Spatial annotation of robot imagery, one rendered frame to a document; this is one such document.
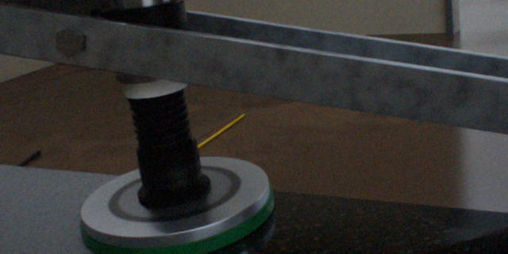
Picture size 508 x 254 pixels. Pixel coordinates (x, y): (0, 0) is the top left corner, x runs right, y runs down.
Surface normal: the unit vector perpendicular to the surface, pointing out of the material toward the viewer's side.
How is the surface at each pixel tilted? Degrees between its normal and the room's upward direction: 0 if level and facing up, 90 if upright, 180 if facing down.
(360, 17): 90
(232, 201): 0
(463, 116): 90
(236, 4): 90
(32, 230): 0
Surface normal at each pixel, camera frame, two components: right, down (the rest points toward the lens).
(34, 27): -0.15, 0.30
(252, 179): -0.15, -0.95
